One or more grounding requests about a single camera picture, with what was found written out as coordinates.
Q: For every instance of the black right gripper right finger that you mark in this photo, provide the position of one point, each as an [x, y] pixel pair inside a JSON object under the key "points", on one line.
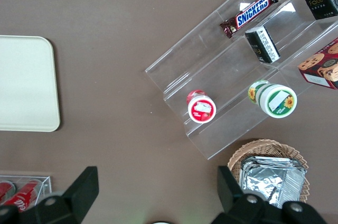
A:
{"points": [[232, 203]]}

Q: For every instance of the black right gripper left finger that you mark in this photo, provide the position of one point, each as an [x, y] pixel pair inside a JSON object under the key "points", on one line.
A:
{"points": [[79, 195]]}

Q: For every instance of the green gum jar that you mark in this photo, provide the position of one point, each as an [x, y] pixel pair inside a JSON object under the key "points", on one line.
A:
{"points": [[280, 100]]}

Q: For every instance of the silver foil tray stack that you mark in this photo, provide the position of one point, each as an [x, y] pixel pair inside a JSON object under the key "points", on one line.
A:
{"points": [[272, 181]]}

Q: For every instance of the red gum jar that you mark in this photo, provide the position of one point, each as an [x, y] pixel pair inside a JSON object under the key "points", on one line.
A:
{"points": [[202, 109]]}

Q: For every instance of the cream plastic tray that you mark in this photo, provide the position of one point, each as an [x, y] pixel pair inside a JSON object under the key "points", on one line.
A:
{"points": [[26, 84]]}

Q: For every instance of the clear acrylic can holder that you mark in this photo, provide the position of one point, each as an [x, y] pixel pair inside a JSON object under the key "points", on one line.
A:
{"points": [[46, 181]]}

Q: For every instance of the red cola can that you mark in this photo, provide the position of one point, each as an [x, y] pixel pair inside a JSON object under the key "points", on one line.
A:
{"points": [[23, 195], [5, 189]]}

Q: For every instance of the light wicker basket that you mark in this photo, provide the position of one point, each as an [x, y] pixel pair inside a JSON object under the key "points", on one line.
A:
{"points": [[264, 146]]}

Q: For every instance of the clear acrylic tiered display stand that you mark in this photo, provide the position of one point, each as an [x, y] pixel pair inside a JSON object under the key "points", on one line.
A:
{"points": [[224, 57]]}

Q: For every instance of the small black carton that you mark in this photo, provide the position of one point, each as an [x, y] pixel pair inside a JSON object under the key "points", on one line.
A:
{"points": [[261, 44]]}

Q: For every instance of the red cookie box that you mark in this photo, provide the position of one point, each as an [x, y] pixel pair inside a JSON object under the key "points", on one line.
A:
{"points": [[322, 63]]}

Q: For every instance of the Snickers chocolate bar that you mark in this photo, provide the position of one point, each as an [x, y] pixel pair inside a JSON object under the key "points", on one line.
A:
{"points": [[253, 10]]}

